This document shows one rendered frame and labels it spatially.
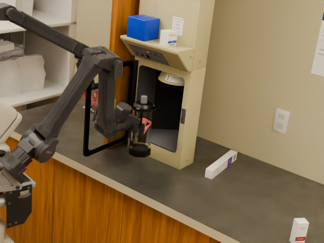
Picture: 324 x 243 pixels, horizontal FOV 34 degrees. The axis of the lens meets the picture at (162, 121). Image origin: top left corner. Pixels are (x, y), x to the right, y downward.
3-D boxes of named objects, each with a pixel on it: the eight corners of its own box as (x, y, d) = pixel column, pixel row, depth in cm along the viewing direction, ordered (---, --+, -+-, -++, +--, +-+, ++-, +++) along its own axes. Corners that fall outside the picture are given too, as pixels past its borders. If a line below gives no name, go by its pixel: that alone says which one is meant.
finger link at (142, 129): (143, 112, 233) (130, 114, 225) (156, 117, 229) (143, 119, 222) (141, 127, 235) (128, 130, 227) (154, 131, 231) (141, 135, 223)
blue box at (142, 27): (141, 34, 237) (142, 14, 234) (158, 38, 232) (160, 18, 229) (126, 36, 230) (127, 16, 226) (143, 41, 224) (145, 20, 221)
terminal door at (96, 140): (128, 139, 257) (134, 59, 242) (83, 157, 233) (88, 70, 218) (126, 139, 257) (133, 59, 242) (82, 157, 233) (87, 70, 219)
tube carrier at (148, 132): (137, 143, 245) (141, 100, 238) (155, 151, 239) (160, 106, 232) (122, 150, 237) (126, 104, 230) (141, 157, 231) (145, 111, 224)
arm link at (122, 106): (92, 126, 214) (107, 138, 211) (103, 102, 209) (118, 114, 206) (111, 121, 224) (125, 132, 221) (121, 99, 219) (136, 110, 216)
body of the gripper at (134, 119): (123, 112, 229) (112, 114, 223) (141, 118, 224) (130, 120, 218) (121, 126, 231) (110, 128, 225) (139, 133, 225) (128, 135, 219)
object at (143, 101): (141, 105, 238) (142, 91, 235) (157, 111, 233) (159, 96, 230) (128, 109, 231) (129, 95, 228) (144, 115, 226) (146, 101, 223)
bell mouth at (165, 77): (173, 72, 256) (174, 60, 254) (203, 81, 246) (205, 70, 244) (150, 78, 242) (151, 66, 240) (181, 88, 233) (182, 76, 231)
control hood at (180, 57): (134, 54, 243) (136, 32, 240) (192, 71, 226) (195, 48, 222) (117, 57, 235) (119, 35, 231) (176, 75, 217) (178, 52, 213)
